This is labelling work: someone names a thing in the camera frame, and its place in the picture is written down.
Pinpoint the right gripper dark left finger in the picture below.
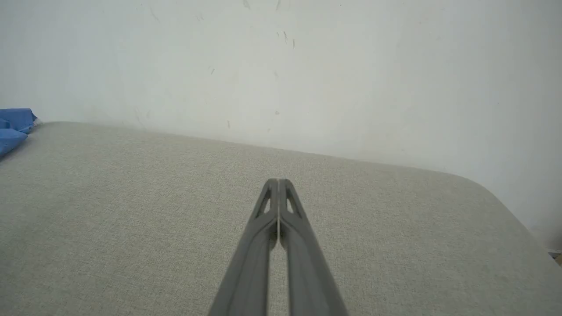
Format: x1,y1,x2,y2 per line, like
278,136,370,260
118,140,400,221
208,178,279,316

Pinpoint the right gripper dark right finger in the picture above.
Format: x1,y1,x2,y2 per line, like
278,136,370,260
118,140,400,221
278,178,349,316

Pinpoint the blue shirt with white trim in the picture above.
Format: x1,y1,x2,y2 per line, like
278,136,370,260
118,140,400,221
0,108,41,158

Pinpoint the grey fabric sofa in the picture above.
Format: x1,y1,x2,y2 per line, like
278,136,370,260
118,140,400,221
0,122,562,316

